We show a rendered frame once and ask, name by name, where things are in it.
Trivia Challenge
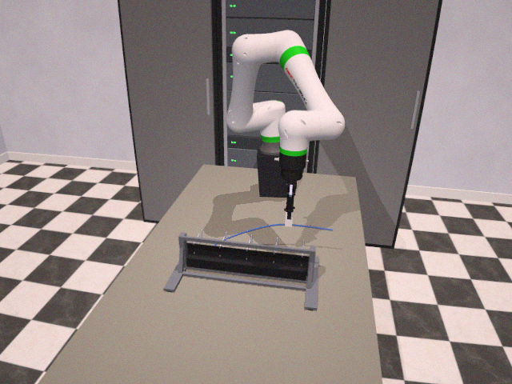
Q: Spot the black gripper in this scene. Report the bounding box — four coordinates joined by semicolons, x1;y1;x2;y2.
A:
281;168;303;227

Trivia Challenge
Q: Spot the grey patch panel rack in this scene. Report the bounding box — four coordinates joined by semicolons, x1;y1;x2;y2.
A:
163;232;319;310

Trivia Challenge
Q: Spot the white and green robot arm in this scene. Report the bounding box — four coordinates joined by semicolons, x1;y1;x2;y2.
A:
226;30;345;171

